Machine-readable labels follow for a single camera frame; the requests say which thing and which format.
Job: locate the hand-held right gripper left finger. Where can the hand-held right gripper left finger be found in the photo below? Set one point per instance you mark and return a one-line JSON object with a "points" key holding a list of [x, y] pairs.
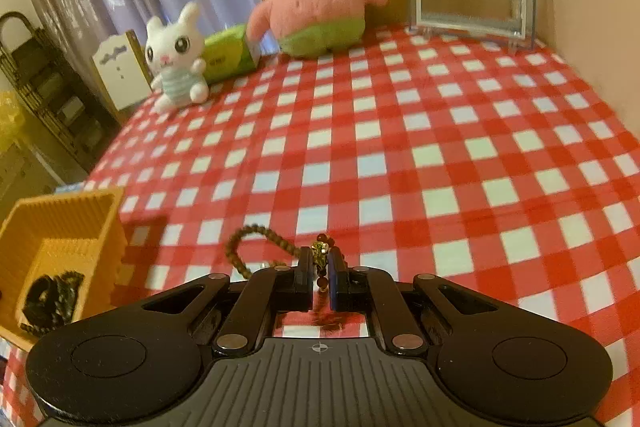
{"points": [[305, 279]]}

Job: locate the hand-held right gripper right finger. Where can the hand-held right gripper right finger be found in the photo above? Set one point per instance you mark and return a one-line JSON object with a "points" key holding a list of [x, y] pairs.
{"points": [[334, 282]]}

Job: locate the yellow plastic tray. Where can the yellow plastic tray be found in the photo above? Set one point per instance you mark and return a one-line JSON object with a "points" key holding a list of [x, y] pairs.
{"points": [[60, 217]]}

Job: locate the wide black wristband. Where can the wide black wristband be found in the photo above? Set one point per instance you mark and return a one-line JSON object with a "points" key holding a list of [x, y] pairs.
{"points": [[42, 289]]}

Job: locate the red checkered tablecloth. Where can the red checkered tablecloth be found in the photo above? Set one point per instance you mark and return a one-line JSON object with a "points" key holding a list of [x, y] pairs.
{"points": [[400, 132]]}

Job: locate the green tissue box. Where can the green tissue box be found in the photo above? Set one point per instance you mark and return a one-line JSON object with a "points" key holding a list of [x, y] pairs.
{"points": [[225, 54]]}

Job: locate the blue checkered tablecloth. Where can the blue checkered tablecloth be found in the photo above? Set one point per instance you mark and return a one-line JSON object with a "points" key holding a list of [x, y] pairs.
{"points": [[70, 187]]}

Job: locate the white bunny plush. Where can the white bunny plush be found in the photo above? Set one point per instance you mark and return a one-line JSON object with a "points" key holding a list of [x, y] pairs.
{"points": [[175, 57]]}

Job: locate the white wooden chair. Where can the white wooden chair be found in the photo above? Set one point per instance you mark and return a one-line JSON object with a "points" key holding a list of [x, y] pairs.
{"points": [[117, 67]]}

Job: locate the cardboard box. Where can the cardboard box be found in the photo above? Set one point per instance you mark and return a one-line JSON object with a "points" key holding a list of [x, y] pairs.
{"points": [[20, 177]]}

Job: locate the black storage rack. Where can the black storage rack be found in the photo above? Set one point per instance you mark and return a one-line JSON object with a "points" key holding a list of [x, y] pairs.
{"points": [[50, 92]]}

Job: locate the yellow plastic bag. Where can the yellow plastic bag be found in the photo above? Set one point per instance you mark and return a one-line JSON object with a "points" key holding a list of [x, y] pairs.
{"points": [[7, 117]]}

